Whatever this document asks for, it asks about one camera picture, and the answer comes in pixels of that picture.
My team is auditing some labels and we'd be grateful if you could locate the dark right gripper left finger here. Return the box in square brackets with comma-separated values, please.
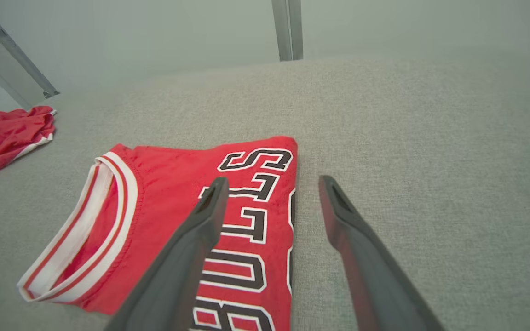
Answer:
[104, 177, 230, 331]

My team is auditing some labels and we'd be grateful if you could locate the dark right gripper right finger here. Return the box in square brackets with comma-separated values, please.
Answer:
[318, 175, 445, 331]

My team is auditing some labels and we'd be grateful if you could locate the red basketball jersey white trim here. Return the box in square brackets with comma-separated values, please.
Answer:
[17, 136, 299, 331]

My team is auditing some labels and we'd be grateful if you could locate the red basketball shorts white stripe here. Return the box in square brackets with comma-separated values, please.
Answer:
[0, 106, 57, 180]

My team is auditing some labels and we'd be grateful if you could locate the grey metal partition post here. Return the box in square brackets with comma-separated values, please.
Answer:
[272, 0, 304, 62]

